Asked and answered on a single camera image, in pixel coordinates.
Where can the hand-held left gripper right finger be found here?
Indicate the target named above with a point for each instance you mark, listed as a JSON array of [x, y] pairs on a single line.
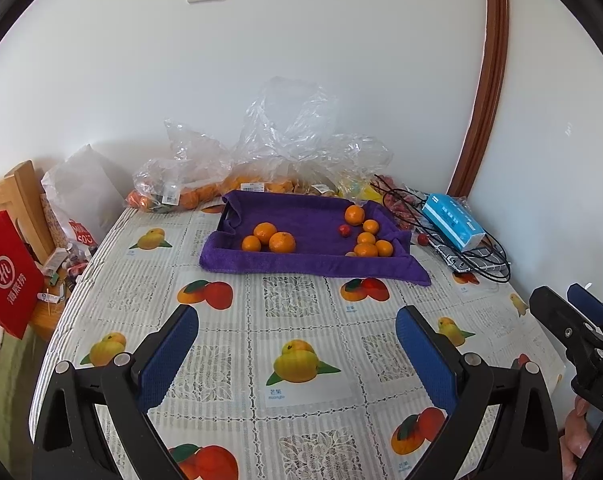
[[426, 355]]

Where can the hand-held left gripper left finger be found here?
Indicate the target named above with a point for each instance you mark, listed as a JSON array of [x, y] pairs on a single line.
[[169, 355]]

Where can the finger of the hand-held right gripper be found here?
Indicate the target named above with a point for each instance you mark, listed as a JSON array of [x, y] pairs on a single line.
[[589, 302], [561, 322]]

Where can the mandarin orange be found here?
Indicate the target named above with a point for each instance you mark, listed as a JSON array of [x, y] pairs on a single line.
[[384, 248], [354, 215], [265, 230], [371, 226], [282, 242], [365, 250], [251, 244], [365, 237]]

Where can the red cherry tomato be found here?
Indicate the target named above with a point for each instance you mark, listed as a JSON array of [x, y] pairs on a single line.
[[344, 230]]

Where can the purple towel covered tray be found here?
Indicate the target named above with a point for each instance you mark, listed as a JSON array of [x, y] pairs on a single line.
[[306, 220]]

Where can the person's right hand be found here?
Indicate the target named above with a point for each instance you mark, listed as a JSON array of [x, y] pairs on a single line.
[[579, 440]]

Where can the grey checkered cloth pouch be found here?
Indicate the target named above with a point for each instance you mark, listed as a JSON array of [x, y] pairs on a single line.
[[474, 257]]

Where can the loose red tomato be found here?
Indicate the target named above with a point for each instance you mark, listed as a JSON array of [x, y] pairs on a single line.
[[422, 239]]

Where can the fruit print tablecloth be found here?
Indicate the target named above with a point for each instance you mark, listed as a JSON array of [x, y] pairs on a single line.
[[291, 320]]

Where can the wooden side table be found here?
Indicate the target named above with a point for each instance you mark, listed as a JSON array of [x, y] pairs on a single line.
[[46, 317]]

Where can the blue tissue box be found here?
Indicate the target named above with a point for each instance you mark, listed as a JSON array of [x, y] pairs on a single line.
[[454, 220]]

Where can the small white box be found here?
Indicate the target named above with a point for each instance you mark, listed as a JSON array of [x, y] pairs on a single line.
[[58, 259]]

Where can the bag of cherry tomatoes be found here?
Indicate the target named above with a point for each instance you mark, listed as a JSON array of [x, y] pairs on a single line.
[[399, 207]]

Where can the green blanket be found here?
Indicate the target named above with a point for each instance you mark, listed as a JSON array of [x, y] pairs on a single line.
[[11, 375]]

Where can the yellow snack package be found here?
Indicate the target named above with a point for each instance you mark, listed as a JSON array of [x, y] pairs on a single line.
[[359, 191]]

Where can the small clear bag of oranges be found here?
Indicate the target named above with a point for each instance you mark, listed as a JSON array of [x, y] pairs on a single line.
[[176, 175]]

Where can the red paper bag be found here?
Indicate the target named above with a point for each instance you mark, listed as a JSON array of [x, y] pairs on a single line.
[[6, 272]]

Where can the white plastic bag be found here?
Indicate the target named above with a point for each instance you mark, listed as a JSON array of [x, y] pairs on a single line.
[[83, 185]]

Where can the crumpled clear plastic bag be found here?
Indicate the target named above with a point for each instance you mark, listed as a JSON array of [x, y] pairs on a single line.
[[356, 152]]

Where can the wooden chair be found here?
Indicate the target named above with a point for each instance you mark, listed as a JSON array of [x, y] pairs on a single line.
[[23, 195]]

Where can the large clear bag of oranges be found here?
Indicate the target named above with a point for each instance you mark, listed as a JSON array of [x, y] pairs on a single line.
[[286, 125]]

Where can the brown wooden door frame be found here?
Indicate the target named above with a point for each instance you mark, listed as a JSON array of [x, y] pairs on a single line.
[[494, 60]]

